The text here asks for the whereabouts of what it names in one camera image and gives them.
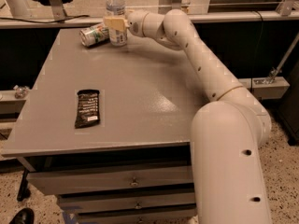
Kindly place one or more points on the black snack bar wrapper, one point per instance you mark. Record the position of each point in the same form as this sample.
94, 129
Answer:
88, 113

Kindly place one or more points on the crumpled clear wrapper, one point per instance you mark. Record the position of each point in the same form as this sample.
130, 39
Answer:
21, 91

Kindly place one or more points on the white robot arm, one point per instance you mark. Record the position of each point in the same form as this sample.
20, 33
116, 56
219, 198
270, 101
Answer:
225, 133

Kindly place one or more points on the top grey drawer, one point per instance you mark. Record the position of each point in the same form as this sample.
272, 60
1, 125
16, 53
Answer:
98, 179

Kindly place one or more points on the metal bracket with rod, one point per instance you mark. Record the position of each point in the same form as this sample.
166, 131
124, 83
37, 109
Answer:
275, 71

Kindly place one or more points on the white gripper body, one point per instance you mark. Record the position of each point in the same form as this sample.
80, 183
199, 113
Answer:
135, 22

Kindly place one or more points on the black shoe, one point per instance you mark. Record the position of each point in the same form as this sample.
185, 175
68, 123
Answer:
24, 216

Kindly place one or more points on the black table leg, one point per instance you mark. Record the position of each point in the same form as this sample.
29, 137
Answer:
23, 192

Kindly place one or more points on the middle grey drawer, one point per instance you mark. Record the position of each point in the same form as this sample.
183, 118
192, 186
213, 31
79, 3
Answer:
131, 200

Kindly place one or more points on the green 7up soda can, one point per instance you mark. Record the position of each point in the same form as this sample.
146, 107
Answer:
93, 35

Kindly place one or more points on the clear blue plastic water bottle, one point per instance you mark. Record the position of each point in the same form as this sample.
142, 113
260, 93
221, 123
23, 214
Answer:
114, 8

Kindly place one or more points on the grey drawer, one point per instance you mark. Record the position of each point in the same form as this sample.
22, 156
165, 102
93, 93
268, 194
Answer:
137, 216
98, 179
131, 200

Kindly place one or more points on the grey drawer cabinet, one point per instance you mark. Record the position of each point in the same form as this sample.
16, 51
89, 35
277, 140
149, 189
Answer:
148, 98

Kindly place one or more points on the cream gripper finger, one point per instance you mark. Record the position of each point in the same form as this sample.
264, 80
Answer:
118, 23

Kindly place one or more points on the bottom grey drawer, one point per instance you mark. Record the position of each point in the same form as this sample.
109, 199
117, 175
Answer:
137, 216

